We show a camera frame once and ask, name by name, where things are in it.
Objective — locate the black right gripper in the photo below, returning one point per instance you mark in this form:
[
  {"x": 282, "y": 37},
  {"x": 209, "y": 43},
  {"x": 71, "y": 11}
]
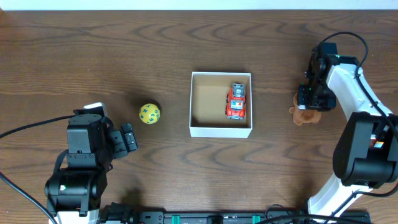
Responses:
[{"x": 304, "y": 102}]

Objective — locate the red toy fire truck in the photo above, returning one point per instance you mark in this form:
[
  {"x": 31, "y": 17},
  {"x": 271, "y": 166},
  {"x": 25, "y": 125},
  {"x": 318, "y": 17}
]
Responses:
[{"x": 236, "y": 102}]

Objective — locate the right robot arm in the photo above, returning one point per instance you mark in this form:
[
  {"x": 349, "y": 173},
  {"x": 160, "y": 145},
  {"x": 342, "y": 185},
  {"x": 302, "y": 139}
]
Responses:
[{"x": 365, "y": 157}]

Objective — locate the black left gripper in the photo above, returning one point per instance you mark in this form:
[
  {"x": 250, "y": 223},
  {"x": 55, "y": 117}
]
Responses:
[{"x": 117, "y": 143}]

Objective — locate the white cardboard box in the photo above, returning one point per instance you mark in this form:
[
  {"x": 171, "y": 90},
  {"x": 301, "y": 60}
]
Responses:
[{"x": 208, "y": 95}]

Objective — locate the brown plush toy with orange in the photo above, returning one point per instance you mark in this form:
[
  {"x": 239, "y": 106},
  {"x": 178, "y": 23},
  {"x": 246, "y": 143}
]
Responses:
[{"x": 301, "y": 117}]

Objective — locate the yellow ball with blue letters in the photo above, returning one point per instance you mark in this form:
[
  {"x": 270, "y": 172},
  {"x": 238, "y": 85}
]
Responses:
[{"x": 149, "y": 113}]

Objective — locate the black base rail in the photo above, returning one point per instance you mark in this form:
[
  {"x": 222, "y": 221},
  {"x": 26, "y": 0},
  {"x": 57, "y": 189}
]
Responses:
[{"x": 121, "y": 213}]

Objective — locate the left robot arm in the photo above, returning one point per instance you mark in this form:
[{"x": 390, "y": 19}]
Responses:
[{"x": 79, "y": 177}]

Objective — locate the orange and blue toy fish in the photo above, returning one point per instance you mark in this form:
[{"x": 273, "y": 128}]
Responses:
[{"x": 375, "y": 143}]

